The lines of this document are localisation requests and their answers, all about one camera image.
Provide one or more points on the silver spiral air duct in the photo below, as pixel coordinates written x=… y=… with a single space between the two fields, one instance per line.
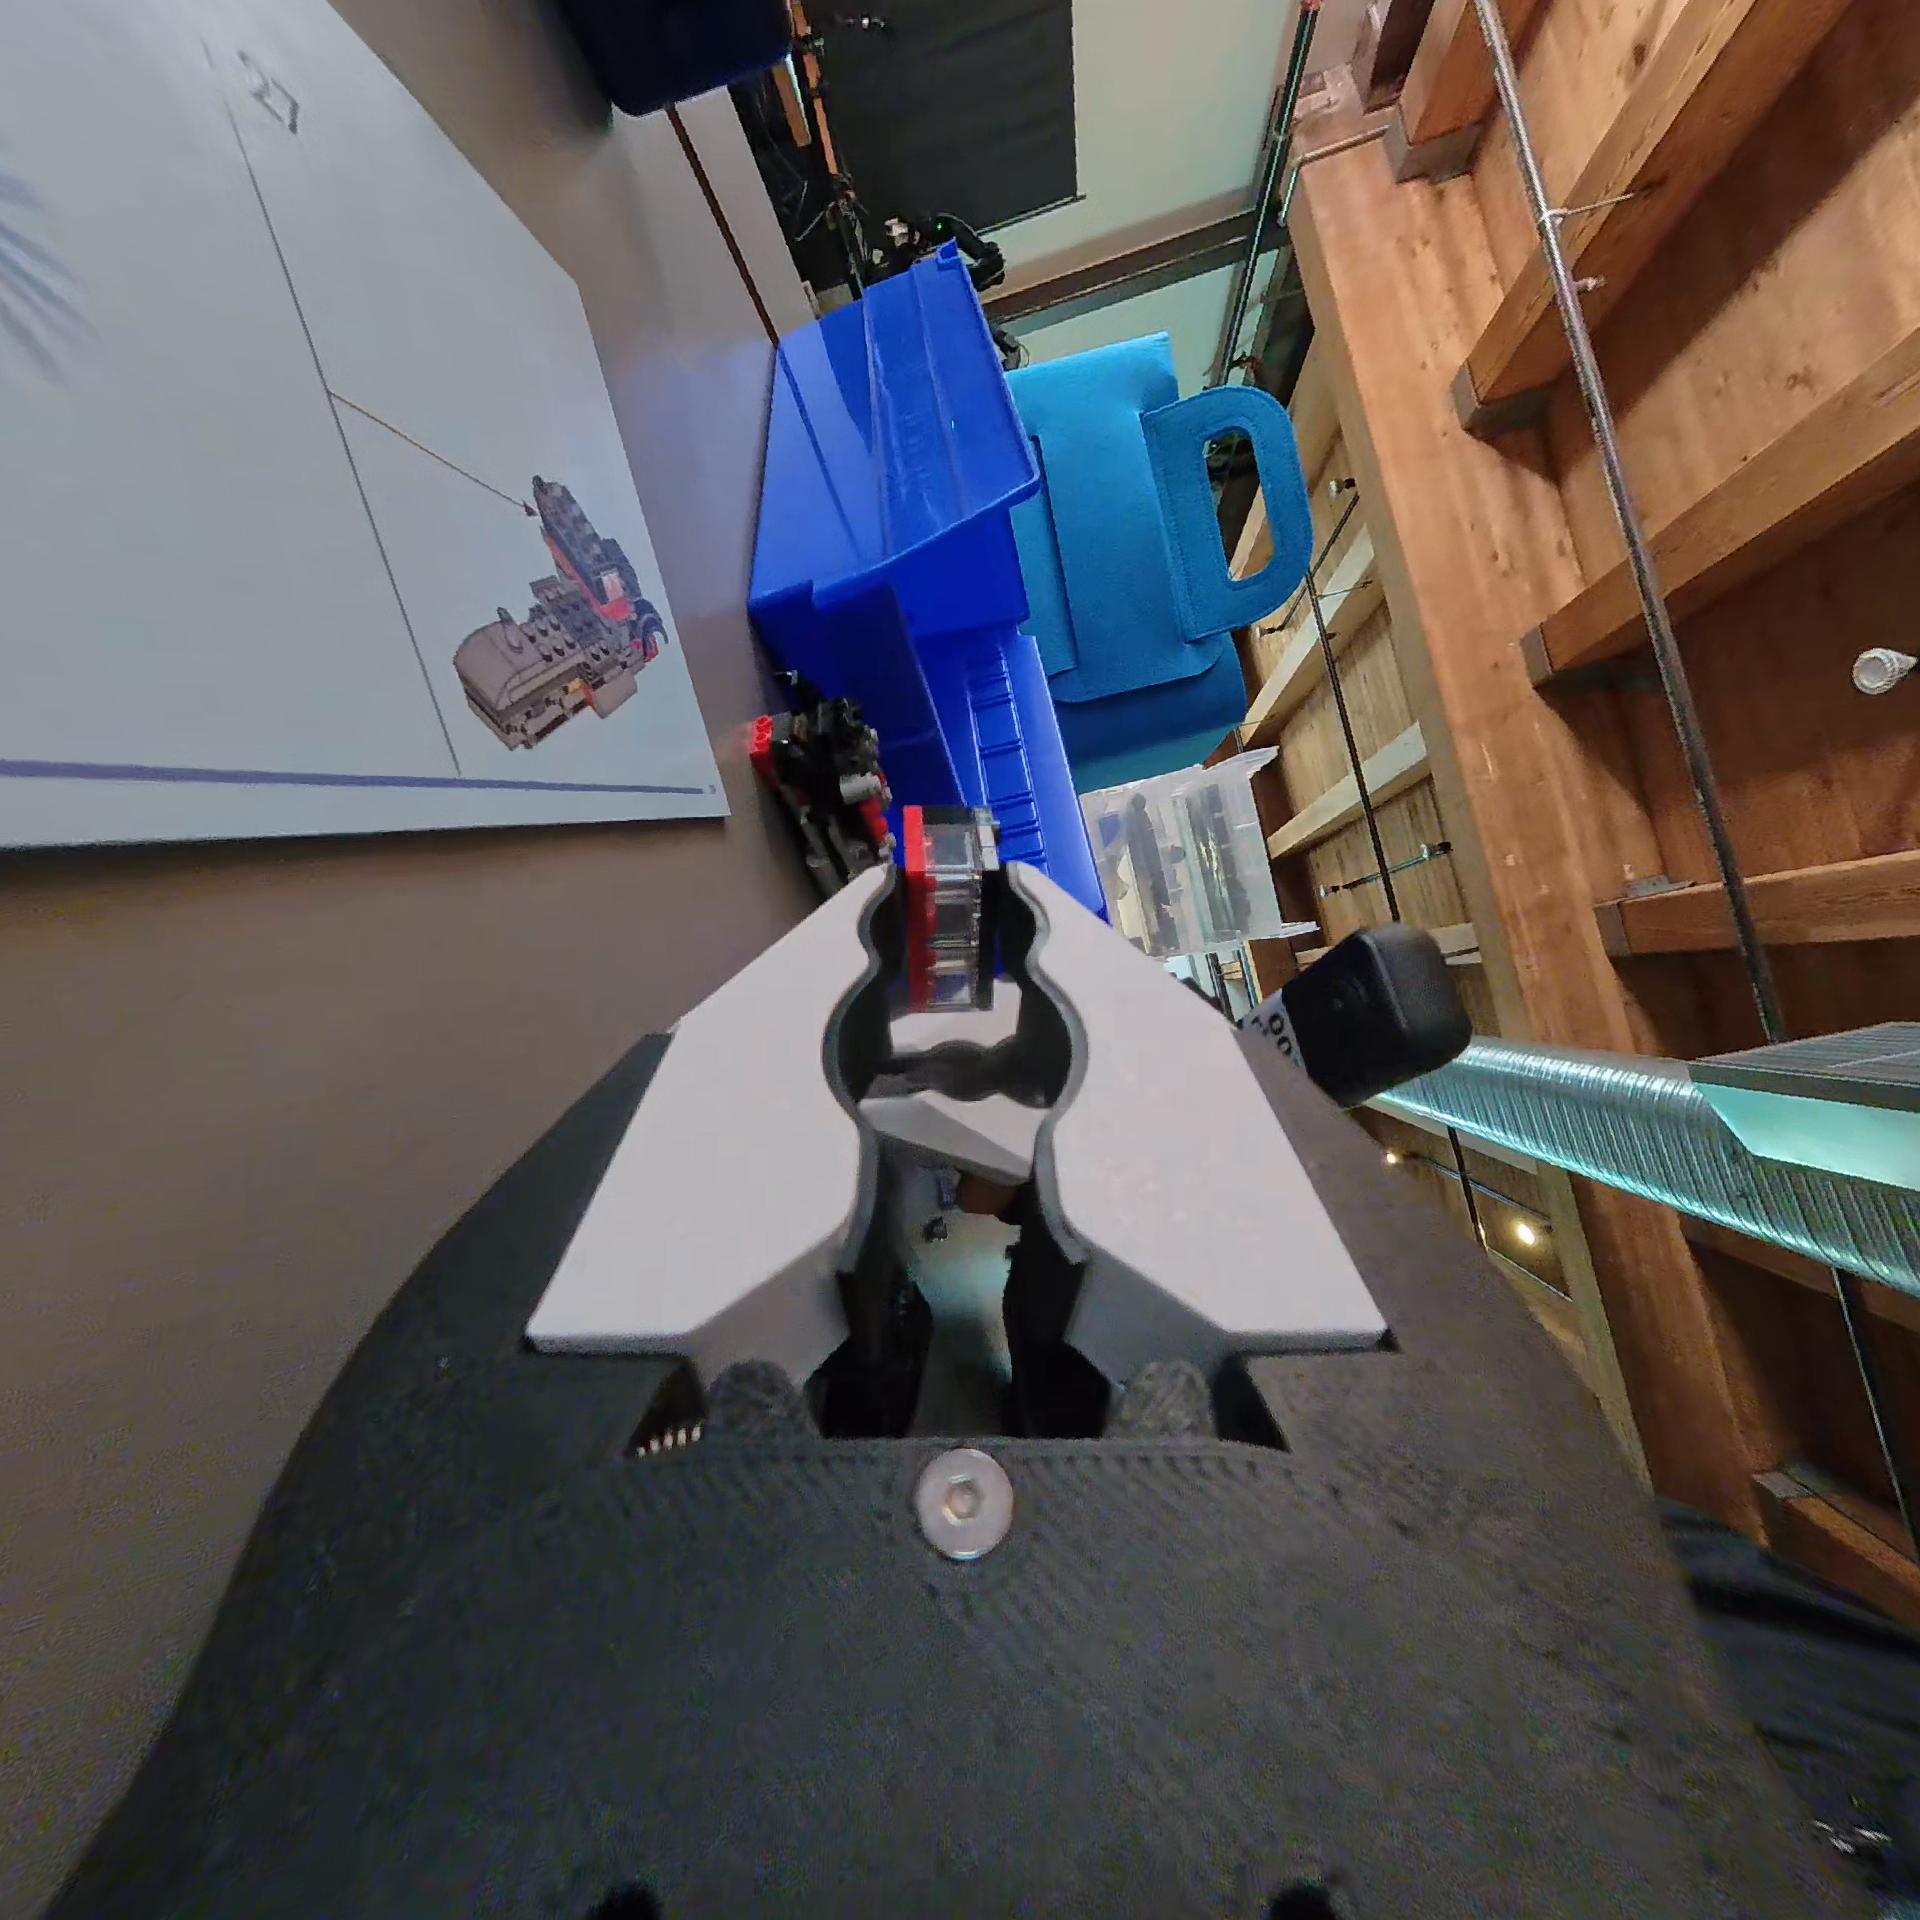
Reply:
x=1651 y=1139

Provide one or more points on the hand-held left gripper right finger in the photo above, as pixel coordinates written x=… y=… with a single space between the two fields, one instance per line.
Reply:
x=1201 y=1185

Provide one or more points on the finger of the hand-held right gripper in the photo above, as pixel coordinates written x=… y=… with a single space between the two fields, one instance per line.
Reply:
x=977 y=1131

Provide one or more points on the black power bank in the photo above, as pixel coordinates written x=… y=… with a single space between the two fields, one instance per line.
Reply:
x=674 y=53

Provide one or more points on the small black red brick assembly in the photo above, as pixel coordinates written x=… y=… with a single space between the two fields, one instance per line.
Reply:
x=945 y=912

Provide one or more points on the large black screen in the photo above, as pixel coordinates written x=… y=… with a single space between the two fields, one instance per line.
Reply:
x=958 y=90

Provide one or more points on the clear plastic storage box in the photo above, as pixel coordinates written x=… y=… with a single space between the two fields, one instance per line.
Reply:
x=1184 y=855

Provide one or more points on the black device with green light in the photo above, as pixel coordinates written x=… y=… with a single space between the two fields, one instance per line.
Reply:
x=945 y=240

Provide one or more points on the blue felt bag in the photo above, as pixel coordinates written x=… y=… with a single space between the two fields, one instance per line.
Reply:
x=1111 y=496

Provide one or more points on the blue plastic bin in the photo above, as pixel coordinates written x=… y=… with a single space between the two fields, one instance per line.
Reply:
x=1020 y=751
x=882 y=478

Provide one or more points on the person's right forearm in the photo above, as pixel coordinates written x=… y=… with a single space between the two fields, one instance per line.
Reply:
x=1801 y=1648

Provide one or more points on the light blue instruction booklet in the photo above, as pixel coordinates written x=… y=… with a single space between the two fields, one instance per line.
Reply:
x=223 y=449

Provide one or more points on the grey black toy brick model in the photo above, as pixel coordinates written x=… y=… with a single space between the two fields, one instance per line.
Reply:
x=816 y=779

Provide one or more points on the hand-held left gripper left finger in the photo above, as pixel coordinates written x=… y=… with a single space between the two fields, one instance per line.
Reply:
x=721 y=1185

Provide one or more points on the white ceiling lamp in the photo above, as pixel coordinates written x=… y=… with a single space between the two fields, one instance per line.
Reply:
x=1885 y=671

